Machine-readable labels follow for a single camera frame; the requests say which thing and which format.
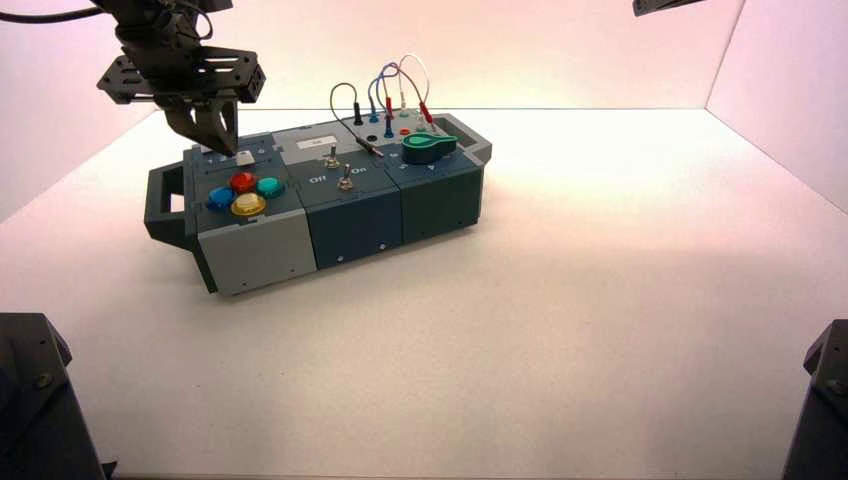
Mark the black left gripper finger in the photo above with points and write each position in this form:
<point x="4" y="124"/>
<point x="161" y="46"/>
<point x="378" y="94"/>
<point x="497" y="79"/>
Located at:
<point x="230" y="126"/>
<point x="195" y="126"/>

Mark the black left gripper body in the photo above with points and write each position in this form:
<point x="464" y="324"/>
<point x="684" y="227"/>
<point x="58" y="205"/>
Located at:
<point x="166" y="69"/>

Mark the large white slider knob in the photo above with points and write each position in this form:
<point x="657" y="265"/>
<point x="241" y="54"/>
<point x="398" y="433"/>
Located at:
<point x="246" y="158"/>

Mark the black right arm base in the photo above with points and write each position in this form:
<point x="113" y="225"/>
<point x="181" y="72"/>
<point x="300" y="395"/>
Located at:
<point x="821" y="417"/>

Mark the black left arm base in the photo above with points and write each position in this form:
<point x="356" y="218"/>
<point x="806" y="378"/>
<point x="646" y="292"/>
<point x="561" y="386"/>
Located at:
<point x="33" y="411"/>

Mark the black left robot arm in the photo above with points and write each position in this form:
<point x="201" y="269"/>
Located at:
<point x="152" y="10"/>

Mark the red dome push button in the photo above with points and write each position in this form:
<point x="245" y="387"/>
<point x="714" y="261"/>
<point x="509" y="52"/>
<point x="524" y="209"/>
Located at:
<point x="242" y="181"/>

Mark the blue dome push button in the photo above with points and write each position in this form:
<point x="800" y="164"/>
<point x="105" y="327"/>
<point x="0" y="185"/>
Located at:
<point x="220" y="197"/>

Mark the green dome push button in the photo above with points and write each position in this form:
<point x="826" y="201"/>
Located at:
<point x="270" y="187"/>

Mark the yellow dome push button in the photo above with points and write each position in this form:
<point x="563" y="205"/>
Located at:
<point x="248" y="204"/>

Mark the grey and blue control box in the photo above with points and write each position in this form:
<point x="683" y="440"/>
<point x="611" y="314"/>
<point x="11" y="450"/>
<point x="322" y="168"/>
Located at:
<point x="351" y="222"/>

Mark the green rotary knob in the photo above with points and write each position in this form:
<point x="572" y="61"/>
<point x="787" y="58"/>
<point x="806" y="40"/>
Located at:
<point x="424" y="148"/>

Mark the metal toggle switch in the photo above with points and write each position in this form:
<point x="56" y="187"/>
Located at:
<point x="344" y="181"/>
<point x="330" y="160"/>

